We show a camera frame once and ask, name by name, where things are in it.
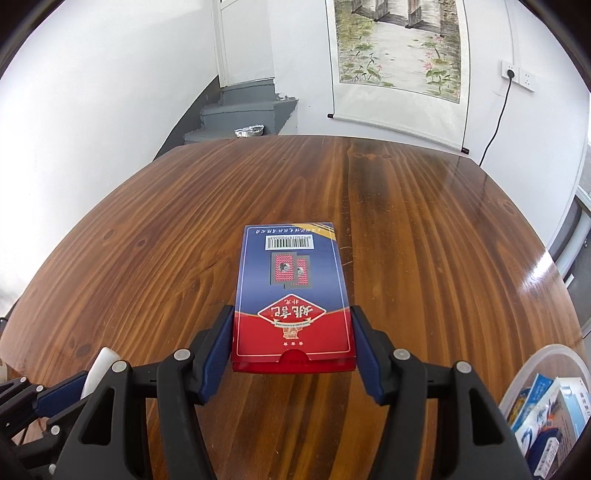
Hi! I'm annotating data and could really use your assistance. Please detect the blue and white medicine box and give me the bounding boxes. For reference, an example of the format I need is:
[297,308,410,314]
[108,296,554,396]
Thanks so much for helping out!
[551,376,591,444]

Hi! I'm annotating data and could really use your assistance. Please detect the blue wave-print sachet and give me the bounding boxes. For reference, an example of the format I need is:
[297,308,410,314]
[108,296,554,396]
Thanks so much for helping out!
[507,373,555,428]

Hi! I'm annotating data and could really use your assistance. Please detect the blue and red card box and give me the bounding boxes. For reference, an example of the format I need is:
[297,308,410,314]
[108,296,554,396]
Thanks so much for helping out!
[231,222,357,374]

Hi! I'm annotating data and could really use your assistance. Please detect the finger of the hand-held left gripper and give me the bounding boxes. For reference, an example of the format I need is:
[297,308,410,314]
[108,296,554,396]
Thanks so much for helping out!
[0,401,86,467]
[0,371,88,430]

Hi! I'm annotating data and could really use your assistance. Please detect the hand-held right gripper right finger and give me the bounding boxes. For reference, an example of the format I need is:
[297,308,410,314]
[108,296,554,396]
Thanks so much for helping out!
[350,305,532,480]

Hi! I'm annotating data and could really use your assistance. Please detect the black power cable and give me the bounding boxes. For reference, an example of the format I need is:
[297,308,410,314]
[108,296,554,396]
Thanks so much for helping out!
[479,74,514,167]

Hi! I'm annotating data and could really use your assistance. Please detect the wooden desktop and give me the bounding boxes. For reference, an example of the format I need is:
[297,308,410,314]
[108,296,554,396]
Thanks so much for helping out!
[0,135,587,480]

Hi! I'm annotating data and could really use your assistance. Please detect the white door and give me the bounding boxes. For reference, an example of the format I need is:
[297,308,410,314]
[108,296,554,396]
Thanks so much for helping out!
[217,0,275,89]

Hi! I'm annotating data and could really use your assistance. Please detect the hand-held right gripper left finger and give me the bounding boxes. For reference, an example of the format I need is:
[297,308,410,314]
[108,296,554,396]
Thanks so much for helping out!
[48,305,235,480]

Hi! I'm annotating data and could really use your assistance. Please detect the grey stairs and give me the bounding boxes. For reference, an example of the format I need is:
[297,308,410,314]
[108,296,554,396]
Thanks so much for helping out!
[184,76,298,145]

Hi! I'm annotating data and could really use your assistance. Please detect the dark blue tube white cap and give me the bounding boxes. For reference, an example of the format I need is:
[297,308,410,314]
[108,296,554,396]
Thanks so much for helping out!
[81,347,119,400]

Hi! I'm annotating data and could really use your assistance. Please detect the wall scroll painting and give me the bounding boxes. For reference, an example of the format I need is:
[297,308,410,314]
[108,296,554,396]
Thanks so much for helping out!
[324,0,471,154]

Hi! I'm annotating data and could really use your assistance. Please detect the blue and white sachet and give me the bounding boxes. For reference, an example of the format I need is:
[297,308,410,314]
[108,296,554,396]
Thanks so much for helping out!
[513,397,561,457]

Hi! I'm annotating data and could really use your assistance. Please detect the clear plastic bowl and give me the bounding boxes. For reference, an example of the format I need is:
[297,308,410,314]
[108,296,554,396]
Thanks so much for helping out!
[499,344,587,480]

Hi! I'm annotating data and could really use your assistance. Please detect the white wall socket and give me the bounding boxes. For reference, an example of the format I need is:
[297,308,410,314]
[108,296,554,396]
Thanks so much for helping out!
[501,59,537,92]

